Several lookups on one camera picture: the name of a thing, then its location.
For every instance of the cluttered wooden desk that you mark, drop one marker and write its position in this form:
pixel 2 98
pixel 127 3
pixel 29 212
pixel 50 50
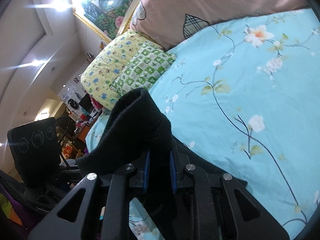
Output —
pixel 80 113

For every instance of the light blue floral bedsheet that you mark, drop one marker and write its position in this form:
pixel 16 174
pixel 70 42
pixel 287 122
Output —
pixel 244 96

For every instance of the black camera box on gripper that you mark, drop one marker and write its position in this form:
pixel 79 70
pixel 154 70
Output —
pixel 36 152

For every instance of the black fleece pants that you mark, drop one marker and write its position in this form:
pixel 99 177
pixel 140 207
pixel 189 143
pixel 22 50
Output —
pixel 204 206

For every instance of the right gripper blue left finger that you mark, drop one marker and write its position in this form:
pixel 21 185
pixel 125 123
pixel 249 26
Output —
pixel 146 172

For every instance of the gold framed landscape painting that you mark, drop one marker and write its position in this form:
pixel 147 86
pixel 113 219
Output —
pixel 107 18

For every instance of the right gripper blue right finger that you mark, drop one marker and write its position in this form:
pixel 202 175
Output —
pixel 173 173

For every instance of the yellow cartoon print pillow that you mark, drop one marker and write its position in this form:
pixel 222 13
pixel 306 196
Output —
pixel 108 65

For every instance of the green checkered pillow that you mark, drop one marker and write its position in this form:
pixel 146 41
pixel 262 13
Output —
pixel 143 70

